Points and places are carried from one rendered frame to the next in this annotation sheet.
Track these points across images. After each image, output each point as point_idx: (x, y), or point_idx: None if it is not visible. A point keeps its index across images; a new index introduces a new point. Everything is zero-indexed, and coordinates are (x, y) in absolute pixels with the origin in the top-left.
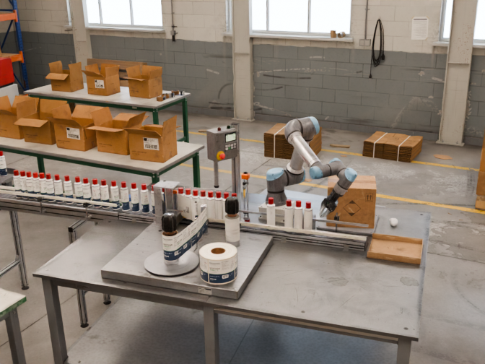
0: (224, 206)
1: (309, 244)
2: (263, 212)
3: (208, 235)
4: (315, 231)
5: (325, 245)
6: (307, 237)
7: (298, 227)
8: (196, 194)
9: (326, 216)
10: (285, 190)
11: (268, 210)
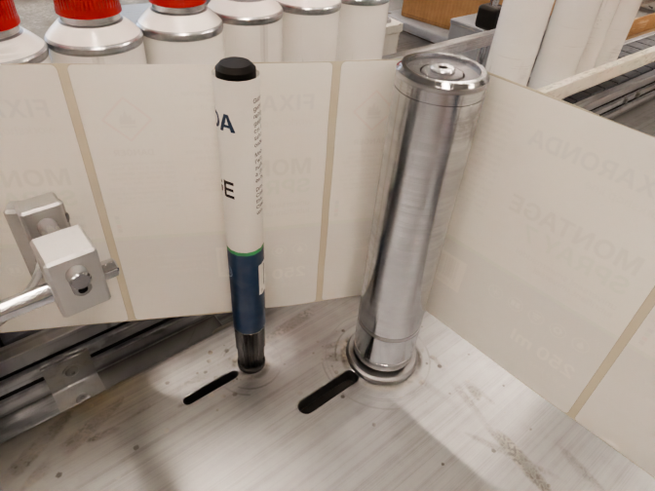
0: (322, 58)
1: (616, 117)
2: (447, 42)
3: (441, 356)
4: (642, 54)
5: (645, 97)
6: (623, 90)
7: (595, 61)
8: (11, 12)
9: (432, 25)
10: (147, 4)
11: (546, 4)
